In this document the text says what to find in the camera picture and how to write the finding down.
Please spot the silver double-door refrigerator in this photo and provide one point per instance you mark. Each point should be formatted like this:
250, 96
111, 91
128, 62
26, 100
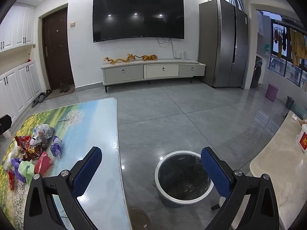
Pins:
223, 43

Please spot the grey slippers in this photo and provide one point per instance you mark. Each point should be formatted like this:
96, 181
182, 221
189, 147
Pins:
41, 97

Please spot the golden dragon figurine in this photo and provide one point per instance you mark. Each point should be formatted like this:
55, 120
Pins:
131, 57

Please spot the dark brown entrance door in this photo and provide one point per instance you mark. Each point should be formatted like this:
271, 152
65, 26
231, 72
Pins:
56, 52

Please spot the purple stool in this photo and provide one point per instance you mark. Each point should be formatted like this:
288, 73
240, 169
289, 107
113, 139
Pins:
271, 92

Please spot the purple white wrapper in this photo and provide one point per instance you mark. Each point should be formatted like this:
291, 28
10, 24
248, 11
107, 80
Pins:
56, 147

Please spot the purple plastic bag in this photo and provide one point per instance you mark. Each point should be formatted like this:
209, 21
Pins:
15, 163

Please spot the grey round trash bin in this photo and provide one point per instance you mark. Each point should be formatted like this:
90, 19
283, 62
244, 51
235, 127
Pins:
181, 179

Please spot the washing machine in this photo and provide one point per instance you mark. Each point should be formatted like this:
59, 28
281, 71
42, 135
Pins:
257, 72

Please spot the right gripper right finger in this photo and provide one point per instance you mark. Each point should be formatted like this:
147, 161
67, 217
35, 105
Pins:
261, 211

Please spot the small dark bin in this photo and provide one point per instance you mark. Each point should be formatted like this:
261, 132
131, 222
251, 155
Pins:
289, 103

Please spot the black wall television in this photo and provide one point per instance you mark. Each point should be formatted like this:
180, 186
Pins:
123, 19

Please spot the white marble side table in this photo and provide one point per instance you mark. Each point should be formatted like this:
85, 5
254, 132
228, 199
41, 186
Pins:
285, 162

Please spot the brown shoes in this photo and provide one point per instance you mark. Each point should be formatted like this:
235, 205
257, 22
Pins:
64, 88

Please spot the white shoe cabinet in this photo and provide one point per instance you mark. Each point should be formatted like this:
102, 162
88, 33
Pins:
20, 83

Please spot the hanging clothes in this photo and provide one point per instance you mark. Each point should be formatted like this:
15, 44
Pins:
291, 44

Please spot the green plastic bag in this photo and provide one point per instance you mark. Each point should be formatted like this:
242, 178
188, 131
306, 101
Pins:
26, 170

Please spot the pink red paper box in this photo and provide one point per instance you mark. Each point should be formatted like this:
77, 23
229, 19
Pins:
43, 164

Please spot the round woven fan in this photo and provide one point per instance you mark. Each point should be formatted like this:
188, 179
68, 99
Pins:
139, 219

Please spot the red white box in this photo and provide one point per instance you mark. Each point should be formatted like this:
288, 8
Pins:
302, 138

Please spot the white printed plastic bag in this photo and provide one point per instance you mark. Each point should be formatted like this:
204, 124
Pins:
41, 134

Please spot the red chip bag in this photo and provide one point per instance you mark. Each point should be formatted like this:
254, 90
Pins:
30, 152

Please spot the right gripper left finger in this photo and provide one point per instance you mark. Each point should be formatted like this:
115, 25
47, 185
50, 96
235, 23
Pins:
41, 211

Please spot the brown doormat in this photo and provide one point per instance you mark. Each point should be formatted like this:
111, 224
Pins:
56, 93

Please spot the white TV cabinet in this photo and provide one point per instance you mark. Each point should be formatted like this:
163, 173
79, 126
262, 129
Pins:
128, 72

